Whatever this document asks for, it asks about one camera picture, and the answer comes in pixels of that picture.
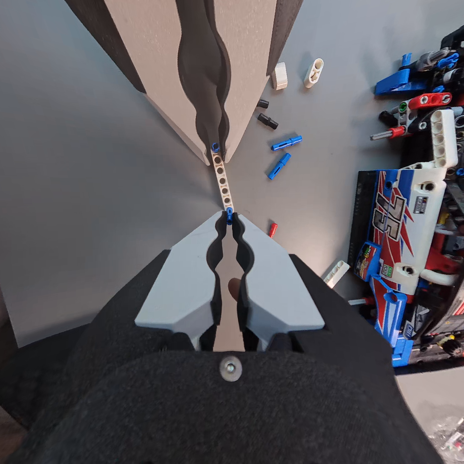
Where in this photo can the white two-hole toy connector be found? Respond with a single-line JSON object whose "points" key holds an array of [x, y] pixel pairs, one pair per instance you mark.
{"points": [[313, 72]]}

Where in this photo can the white curved toy brick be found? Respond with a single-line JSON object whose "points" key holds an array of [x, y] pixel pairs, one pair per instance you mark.
{"points": [[280, 75]]}

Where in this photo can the toy brick race car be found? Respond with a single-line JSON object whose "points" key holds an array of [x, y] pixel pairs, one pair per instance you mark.
{"points": [[424, 224]]}

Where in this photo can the crumpled clear plastic bags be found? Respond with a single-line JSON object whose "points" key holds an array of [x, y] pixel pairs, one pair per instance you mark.
{"points": [[447, 438]]}

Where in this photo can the black toy pin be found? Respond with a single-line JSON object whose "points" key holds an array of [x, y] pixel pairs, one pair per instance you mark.
{"points": [[268, 121], [263, 104]]}

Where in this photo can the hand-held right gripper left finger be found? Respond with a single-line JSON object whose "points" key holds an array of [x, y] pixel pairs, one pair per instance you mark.
{"points": [[177, 286]]}

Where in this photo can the thick white holed toy beam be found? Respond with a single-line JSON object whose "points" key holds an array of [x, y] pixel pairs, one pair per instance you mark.
{"points": [[336, 273]]}

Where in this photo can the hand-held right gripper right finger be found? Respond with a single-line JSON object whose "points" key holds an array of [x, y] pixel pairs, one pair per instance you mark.
{"points": [[282, 290]]}

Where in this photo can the red toy pin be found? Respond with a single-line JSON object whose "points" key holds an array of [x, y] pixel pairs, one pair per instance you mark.
{"points": [[272, 230]]}

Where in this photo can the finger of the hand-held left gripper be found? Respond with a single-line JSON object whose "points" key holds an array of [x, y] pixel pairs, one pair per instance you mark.
{"points": [[250, 54], [145, 43]]}

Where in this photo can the thin white holed toy beam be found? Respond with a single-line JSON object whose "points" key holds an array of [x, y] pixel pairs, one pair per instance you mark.
{"points": [[223, 183]]}

